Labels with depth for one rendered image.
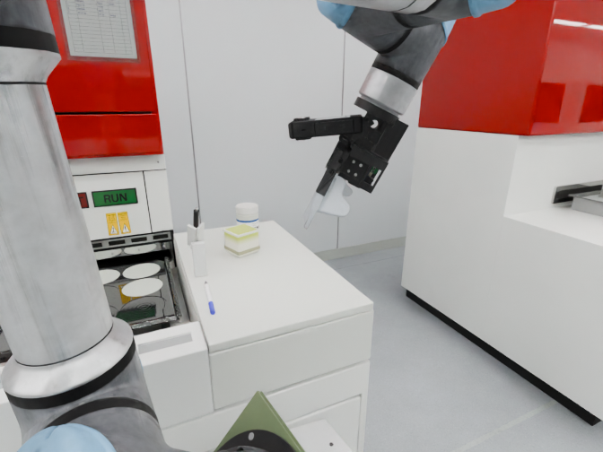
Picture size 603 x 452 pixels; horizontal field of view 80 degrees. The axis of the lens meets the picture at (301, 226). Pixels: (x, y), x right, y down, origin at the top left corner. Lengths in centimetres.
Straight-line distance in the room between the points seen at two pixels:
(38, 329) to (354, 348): 60
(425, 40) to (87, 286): 48
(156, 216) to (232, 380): 65
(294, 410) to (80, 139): 86
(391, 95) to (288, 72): 236
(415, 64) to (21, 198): 46
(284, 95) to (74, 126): 195
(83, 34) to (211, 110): 166
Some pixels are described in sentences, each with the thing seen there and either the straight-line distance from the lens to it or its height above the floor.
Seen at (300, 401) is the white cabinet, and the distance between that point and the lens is 83.
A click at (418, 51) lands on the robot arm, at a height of 143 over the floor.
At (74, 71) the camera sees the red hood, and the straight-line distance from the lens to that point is 112.
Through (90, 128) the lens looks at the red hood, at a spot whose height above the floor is 130.
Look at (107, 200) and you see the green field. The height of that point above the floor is 109.
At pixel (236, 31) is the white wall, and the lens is 278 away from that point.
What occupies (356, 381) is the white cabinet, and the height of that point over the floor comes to 77.
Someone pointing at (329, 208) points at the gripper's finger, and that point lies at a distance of 53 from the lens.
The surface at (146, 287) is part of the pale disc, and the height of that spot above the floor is 90.
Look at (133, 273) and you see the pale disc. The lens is 114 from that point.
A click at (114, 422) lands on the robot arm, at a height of 110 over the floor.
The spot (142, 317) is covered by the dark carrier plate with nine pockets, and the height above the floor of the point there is 90.
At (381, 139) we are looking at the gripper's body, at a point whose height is 131.
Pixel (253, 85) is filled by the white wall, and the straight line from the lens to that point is 277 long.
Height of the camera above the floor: 136
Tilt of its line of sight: 19 degrees down
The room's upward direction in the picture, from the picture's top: straight up
